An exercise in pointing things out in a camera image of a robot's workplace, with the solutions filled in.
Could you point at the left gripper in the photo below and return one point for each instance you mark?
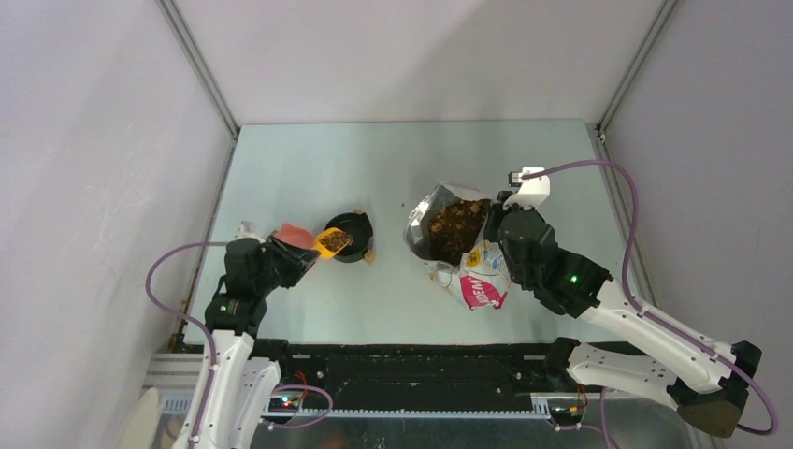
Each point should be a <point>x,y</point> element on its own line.
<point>298,260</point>

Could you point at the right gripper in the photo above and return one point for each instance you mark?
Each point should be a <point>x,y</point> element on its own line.
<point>495,210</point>

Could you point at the yellow plastic scoop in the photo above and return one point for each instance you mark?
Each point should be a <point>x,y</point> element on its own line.
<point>331,242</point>

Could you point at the cat food bag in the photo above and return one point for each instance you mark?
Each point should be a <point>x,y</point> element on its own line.
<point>446,231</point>

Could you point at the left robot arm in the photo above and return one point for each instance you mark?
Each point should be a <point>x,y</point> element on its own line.
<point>231,393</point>

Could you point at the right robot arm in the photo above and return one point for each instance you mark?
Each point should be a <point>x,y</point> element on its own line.
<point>706,381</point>

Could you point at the black pet bowl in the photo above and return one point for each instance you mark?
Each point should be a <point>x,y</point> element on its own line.
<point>357,224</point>

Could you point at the pink cat bowl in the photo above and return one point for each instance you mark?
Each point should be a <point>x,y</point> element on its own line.
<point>295,235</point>

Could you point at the wooden bowl stand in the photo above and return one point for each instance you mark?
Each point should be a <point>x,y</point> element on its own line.
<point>369,256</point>

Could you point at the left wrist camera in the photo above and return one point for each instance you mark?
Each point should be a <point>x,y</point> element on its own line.
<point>246,230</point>

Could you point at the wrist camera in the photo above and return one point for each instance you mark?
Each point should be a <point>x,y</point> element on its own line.
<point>532,188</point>
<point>246,230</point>

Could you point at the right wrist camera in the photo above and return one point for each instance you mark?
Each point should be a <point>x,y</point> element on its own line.
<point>532,188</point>

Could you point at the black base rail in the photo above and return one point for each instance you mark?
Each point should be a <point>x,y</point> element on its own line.
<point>277,350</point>

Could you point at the aluminium frame rail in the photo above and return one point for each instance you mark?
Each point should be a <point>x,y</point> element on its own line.
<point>426,385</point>

